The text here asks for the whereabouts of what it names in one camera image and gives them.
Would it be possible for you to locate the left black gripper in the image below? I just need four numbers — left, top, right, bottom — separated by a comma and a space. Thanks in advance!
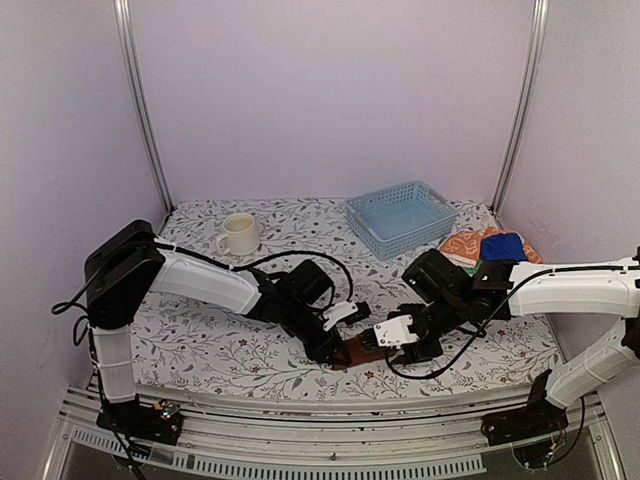
281, 300, 351, 366

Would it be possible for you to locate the brown towel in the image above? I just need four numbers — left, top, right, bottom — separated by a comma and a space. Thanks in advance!
329, 336, 398, 371

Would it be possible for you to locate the blue towel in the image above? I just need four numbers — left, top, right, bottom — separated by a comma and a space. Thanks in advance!
480, 233, 527, 262

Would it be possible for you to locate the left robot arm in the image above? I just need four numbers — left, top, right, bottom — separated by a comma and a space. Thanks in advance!
84, 220, 352, 434

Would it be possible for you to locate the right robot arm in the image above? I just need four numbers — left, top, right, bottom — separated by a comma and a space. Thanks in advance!
378, 249, 639, 436

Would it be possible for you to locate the green towel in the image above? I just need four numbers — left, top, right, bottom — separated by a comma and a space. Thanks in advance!
463, 260, 483, 277

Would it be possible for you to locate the orange patterned towel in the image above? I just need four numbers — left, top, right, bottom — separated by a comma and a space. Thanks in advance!
439, 227, 543, 268

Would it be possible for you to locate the cream ceramic mug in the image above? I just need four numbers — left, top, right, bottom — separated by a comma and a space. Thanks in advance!
216, 213, 260, 256

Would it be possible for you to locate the light blue plastic basket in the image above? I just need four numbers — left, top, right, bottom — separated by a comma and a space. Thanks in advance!
344, 181, 458, 261

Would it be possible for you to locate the floral table mat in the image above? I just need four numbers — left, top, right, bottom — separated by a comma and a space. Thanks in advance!
131, 199, 561, 402

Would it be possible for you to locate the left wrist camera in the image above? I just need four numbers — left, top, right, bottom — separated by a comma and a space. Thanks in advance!
321, 301, 371, 331

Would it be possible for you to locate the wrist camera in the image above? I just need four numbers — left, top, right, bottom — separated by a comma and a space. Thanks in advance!
321, 301, 371, 331
373, 315, 420, 348

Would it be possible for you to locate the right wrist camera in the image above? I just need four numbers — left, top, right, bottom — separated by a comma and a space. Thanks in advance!
373, 315, 420, 348

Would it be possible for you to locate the front aluminium rail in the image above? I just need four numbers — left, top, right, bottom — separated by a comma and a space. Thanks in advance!
44, 384, 621, 480

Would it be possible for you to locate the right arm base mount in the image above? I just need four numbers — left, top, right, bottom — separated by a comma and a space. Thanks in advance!
480, 370, 568, 446

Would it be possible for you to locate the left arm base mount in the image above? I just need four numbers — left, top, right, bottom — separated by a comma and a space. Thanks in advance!
96, 396, 184, 446

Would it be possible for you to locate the right aluminium frame post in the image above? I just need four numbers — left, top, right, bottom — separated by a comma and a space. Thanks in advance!
490, 0, 549, 216

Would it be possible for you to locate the aluminium frame post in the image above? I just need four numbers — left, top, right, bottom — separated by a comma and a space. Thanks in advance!
113, 0, 175, 215
490, 0, 549, 216

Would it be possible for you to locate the left aluminium frame post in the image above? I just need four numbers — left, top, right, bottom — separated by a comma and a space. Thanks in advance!
113, 0, 175, 215

